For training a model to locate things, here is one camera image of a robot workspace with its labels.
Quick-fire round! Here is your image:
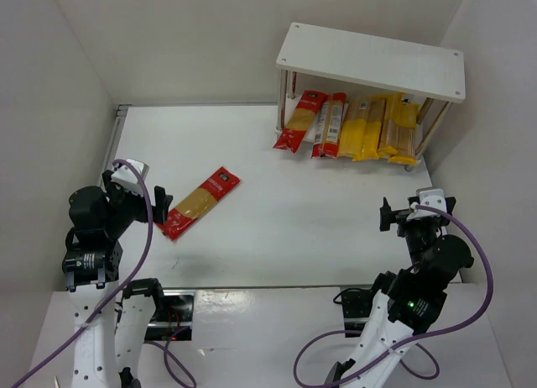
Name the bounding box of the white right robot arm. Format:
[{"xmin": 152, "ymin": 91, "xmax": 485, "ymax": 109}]
[{"xmin": 326, "ymin": 188, "xmax": 474, "ymax": 387}]

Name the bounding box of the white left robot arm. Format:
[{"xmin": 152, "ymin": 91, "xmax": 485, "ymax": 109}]
[{"xmin": 62, "ymin": 160, "xmax": 172, "ymax": 387}]

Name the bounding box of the red spaghetti bag on shelf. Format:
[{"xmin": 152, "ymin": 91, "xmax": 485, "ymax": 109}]
[{"xmin": 273, "ymin": 90, "xmax": 326, "ymax": 153}]

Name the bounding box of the white two-tier shelf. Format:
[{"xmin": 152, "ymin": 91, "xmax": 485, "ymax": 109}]
[{"xmin": 275, "ymin": 23, "xmax": 466, "ymax": 157}]

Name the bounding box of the yellow spaghetti bag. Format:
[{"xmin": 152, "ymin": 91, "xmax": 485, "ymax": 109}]
[
  {"xmin": 388, "ymin": 102, "xmax": 420, "ymax": 166},
  {"xmin": 377, "ymin": 92, "xmax": 404, "ymax": 159},
  {"xmin": 352, "ymin": 95, "xmax": 388, "ymax": 161},
  {"xmin": 337, "ymin": 96, "xmax": 372, "ymax": 161}
]

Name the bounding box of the red white-backed spaghetti bag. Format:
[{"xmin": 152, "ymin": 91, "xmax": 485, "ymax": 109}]
[{"xmin": 311, "ymin": 92, "xmax": 347, "ymax": 159}]

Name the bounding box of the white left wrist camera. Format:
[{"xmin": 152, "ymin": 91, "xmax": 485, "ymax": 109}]
[{"xmin": 111, "ymin": 159, "xmax": 149, "ymax": 197}]

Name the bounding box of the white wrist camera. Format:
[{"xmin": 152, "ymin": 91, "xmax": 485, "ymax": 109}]
[
  {"xmin": 111, "ymin": 159, "xmax": 149, "ymax": 197},
  {"xmin": 409, "ymin": 187, "xmax": 447, "ymax": 218}
]

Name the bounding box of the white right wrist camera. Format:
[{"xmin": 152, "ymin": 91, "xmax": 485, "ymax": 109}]
[{"xmin": 409, "ymin": 187, "xmax": 447, "ymax": 218}]

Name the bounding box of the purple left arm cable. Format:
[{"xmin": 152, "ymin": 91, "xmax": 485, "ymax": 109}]
[{"xmin": 10, "ymin": 160, "xmax": 197, "ymax": 388}]

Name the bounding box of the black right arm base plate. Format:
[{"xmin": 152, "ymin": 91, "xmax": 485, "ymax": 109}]
[{"xmin": 332, "ymin": 287, "xmax": 373, "ymax": 338}]

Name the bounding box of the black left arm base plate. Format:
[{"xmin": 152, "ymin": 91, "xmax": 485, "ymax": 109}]
[{"xmin": 145, "ymin": 288, "xmax": 196, "ymax": 343}]

